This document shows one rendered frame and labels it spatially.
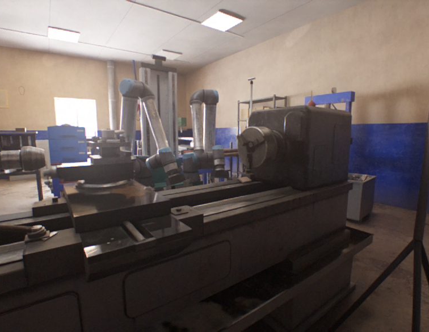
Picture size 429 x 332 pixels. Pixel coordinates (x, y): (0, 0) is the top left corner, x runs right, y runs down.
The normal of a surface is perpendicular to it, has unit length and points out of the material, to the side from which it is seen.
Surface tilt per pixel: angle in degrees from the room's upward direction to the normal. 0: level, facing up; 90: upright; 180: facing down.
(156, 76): 90
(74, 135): 90
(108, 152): 90
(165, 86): 90
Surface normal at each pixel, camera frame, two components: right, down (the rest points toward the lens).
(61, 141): 0.58, 0.11
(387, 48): -0.81, 0.08
